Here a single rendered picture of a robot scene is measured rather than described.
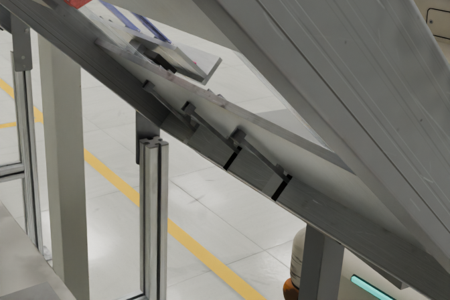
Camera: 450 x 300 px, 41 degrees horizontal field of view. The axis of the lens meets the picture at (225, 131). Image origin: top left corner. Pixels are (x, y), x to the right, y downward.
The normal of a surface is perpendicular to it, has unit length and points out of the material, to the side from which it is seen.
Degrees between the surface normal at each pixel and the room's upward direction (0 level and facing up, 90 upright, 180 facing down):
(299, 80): 90
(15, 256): 0
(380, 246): 47
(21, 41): 90
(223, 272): 0
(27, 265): 0
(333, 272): 90
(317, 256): 90
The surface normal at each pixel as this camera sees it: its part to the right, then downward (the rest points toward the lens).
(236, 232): 0.05, -0.93
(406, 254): -0.56, -0.50
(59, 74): 0.63, 0.32
